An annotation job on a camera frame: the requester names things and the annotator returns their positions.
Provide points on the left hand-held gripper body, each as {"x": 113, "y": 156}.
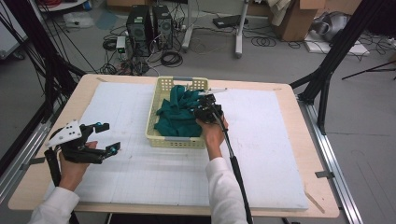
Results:
{"x": 72, "y": 151}

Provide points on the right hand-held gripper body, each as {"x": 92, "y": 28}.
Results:
{"x": 209, "y": 111}

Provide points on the dark green cloth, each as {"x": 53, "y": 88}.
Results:
{"x": 176, "y": 115}

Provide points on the cream plastic basket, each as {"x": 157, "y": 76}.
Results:
{"x": 155, "y": 137}

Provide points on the person's left hand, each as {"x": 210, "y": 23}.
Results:
{"x": 73, "y": 172}

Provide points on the person's right hand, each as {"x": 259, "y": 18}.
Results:
{"x": 213, "y": 137}

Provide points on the white gridded foam mat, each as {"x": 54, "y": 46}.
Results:
{"x": 140, "y": 168}

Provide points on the white stand leg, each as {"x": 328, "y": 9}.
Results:
{"x": 239, "y": 34}
{"x": 187, "y": 28}

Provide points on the flat black device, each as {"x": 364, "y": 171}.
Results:
{"x": 229, "y": 21}

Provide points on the small white power box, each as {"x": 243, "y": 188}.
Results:
{"x": 120, "y": 44}

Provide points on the black computer tower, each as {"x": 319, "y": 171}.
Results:
{"x": 139, "y": 29}
{"x": 162, "y": 26}

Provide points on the clear plastic bag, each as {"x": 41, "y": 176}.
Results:
{"x": 78, "y": 19}

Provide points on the white cloth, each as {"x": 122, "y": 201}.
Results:
{"x": 279, "y": 11}

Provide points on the brown cardboard box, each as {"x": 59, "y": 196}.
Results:
{"x": 295, "y": 21}

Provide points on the round white table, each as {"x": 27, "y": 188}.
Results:
{"x": 67, "y": 5}

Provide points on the grey bag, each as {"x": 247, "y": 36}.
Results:
{"x": 331, "y": 25}

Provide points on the white flat board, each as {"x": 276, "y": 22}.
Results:
{"x": 358, "y": 49}

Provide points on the black tripod leg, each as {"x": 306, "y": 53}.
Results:
{"x": 370, "y": 70}

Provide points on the aluminium rail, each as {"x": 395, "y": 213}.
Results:
{"x": 333, "y": 168}
{"x": 21, "y": 155}

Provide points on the black metal frame post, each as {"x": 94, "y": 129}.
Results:
{"x": 40, "y": 46}
{"x": 336, "y": 56}

